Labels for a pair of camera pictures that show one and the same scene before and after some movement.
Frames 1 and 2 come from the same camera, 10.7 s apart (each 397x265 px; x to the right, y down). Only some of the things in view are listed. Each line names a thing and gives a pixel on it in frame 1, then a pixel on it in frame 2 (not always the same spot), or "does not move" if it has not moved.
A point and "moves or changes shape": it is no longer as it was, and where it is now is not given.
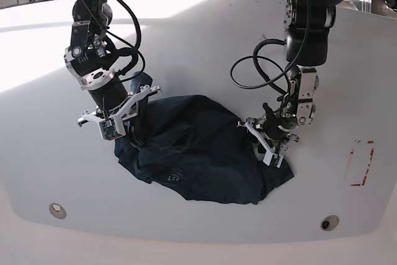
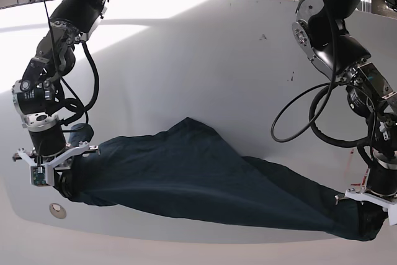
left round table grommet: [57, 210] does not move
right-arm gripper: [112, 123] -> [49, 149]
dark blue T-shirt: [199, 148] moves or changes shape
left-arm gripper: [271, 143] -> [381, 189]
